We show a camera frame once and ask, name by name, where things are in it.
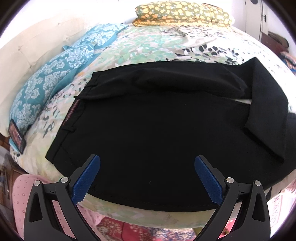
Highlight black pants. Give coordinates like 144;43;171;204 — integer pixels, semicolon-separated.
46;58;295;212

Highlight pink dotted pyjama leg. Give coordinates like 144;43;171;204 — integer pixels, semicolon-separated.
11;174;102;241

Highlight smartphone with patterned case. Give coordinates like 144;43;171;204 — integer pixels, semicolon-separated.
9;119;26;154

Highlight teal damask pillow near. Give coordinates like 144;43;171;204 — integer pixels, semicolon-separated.
10;44;96;134

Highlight teal damask pillow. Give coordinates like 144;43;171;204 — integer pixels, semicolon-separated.
10;44;96;134
63;24;128;50

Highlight pile of colourful clothes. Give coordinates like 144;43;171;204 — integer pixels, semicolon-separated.
280;51;296;75

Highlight dark brown suitcase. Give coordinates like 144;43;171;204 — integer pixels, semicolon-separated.
261;31;290;56

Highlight floral leaf-print bedsheet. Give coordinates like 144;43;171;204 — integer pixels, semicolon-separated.
14;22;296;230

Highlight teal damask pillow far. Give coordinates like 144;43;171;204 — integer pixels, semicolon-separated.
63;24;128;50

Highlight white door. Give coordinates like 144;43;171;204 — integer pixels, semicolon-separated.
244;0;266;41

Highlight yellow green patterned pillow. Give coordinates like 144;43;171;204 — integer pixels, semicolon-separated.
132;1;234;27

